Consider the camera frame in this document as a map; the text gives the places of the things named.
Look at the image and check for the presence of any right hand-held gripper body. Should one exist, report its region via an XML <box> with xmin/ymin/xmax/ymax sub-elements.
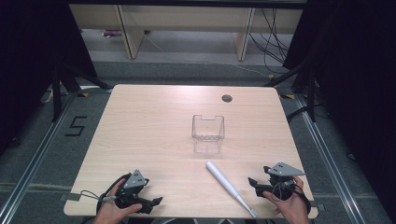
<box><xmin>263</xmin><ymin>161</ymin><xmax>306</xmax><ymax>201</ymax></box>

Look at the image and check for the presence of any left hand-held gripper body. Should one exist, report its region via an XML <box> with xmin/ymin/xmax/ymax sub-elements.
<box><xmin>114</xmin><ymin>169</ymin><xmax>150</xmax><ymax>209</ymax></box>

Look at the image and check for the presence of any white electric toothbrush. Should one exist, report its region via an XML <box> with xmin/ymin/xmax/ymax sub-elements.
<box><xmin>205</xmin><ymin>160</ymin><xmax>260</xmax><ymax>219</ymax></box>

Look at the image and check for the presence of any clear plastic container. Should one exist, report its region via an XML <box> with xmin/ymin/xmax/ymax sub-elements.
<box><xmin>191</xmin><ymin>114</ymin><xmax>226</xmax><ymax>155</ymax></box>

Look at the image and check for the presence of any person's right hand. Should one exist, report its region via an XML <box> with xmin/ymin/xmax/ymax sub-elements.
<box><xmin>262</xmin><ymin>175</ymin><xmax>310</xmax><ymax>224</ymax></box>

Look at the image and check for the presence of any person's left hand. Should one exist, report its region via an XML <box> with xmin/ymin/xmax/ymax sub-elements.
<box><xmin>92</xmin><ymin>178</ymin><xmax>144</xmax><ymax>224</ymax></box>

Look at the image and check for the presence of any grey tape piece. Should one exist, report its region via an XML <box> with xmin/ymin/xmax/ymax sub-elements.
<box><xmin>307</xmin><ymin>200</ymin><xmax>327</xmax><ymax>213</ymax></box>
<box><xmin>59</xmin><ymin>192</ymin><xmax>82</xmax><ymax>203</ymax></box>

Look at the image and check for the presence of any black metal stand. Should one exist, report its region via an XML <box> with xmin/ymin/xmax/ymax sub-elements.
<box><xmin>50</xmin><ymin>61</ymin><xmax>114</xmax><ymax>123</ymax></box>
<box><xmin>263</xmin><ymin>60</ymin><xmax>318</xmax><ymax>123</ymax></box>

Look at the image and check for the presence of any black curtain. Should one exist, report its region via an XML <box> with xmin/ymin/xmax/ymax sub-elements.
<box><xmin>0</xmin><ymin>0</ymin><xmax>98</xmax><ymax>157</ymax></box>
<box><xmin>282</xmin><ymin>0</ymin><xmax>396</xmax><ymax>216</ymax></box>

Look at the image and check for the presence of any beige wooden shelf unit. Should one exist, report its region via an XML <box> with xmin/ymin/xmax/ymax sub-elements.
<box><xmin>68</xmin><ymin>3</ymin><xmax>304</xmax><ymax>62</ymax></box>

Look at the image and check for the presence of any small purple object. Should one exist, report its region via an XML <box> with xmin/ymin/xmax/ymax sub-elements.
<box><xmin>102</xmin><ymin>29</ymin><xmax>123</xmax><ymax>39</ymax></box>

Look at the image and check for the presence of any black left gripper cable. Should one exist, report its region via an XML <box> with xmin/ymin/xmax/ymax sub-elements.
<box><xmin>95</xmin><ymin>172</ymin><xmax>134</xmax><ymax>217</ymax></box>

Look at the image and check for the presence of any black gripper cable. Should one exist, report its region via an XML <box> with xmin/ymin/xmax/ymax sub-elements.
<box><xmin>271</xmin><ymin>178</ymin><xmax>313</xmax><ymax>216</ymax></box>
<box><xmin>95</xmin><ymin>172</ymin><xmax>134</xmax><ymax>217</ymax></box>

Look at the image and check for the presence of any thin grey cable with plug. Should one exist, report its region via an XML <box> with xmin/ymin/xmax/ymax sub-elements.
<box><xmin>79</xmin><ymin>189</ymin><xmax>119</xmax><ymax>203</ymax></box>

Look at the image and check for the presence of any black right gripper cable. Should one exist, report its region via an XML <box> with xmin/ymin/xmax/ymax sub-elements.
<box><xmin>271</xmin><ymin>178</ymin><xmax>313</xmax><ymax>216</ymax></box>

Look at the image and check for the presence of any aluminium floor rail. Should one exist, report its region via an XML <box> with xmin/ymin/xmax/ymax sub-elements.
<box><xmin>0</xmin><ymin>92</ymin><xmax>78</xmax><ymax>224</ymax></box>
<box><xmin>293</xmin><ymin>93</ymin><xmax>366</xmax><ymax>224</ymax></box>

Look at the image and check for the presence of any black floor cable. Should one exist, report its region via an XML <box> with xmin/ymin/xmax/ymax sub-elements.
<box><xmin>285</xmin><ymin>105</ymin><xmax>310</xmax><ymax>123</ymax></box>

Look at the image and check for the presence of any white cable loop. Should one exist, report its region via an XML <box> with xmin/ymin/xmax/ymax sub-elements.
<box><xmin>39</xmin><ymin>88</ymin><xmax>55</xmax><ymax>105</ymax></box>

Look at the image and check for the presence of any thin white floor cable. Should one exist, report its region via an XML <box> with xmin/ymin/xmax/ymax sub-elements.
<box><xmin>142</xmin><ymin>33</ymin><xmax>273</xmax><ymax>78</ymax></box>

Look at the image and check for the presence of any bundle of black hanging cables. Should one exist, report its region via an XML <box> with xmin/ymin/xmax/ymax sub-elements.
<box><xmin>247</xmin><ymin>7</ymin><xmax>291</xmax><ymax>75</ymax></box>

